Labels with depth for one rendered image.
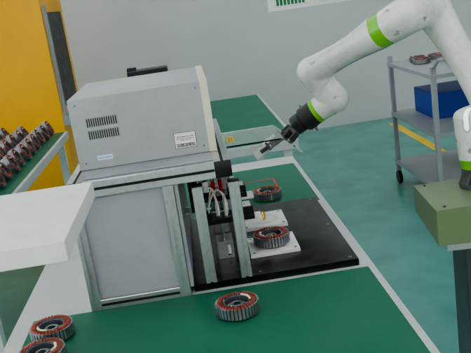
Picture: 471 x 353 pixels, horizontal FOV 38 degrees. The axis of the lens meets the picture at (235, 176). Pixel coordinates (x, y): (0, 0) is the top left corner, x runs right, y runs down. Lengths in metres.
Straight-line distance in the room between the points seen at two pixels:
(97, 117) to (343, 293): 0.82
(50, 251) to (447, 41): 1.62
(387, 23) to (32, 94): 3.81
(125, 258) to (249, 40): 5.61
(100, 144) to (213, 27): 5.44
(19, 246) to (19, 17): 4.54
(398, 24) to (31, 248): 1.48
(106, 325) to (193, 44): 5.67
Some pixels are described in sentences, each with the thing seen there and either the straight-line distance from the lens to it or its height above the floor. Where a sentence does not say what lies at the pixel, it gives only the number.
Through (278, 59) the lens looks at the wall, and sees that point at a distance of 7.42.
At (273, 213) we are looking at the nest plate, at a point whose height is 0.78.
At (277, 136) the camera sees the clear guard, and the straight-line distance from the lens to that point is 2.29.
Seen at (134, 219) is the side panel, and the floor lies 0.99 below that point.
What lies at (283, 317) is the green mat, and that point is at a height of 0.75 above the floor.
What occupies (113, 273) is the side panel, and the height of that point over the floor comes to 0.85.
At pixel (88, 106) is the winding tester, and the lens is 1.96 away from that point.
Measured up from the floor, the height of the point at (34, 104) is 0.92.
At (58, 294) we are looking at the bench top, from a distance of 2.16.
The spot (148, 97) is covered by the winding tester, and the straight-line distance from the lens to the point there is 1.94.
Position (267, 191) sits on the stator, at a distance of 2.71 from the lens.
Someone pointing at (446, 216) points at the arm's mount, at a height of 0.84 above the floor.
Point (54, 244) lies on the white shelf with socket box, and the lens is 1.11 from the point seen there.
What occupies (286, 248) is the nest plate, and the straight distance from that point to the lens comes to 2.09.
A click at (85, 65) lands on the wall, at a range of 7.41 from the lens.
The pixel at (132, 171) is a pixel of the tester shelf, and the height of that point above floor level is 1.11.
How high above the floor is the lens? 1.54
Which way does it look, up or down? 15 degrees down
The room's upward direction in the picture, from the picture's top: 8 degrees counter-clockwise
